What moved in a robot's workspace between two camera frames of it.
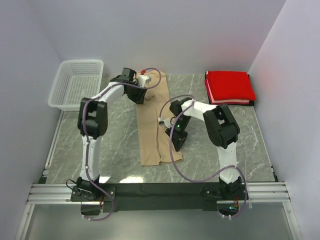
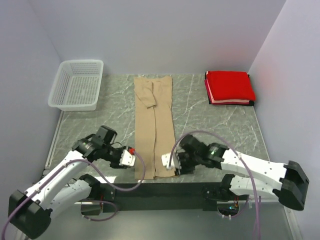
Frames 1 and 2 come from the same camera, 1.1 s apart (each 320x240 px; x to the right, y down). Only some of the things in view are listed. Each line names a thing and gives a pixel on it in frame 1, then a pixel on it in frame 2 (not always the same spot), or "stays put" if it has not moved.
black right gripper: x=178 y=140 -> x=183 y=170
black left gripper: x=139 y=98 -> x=116 y=165
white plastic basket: x=75 y=79 stays put
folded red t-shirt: x=230 y=85 stays put
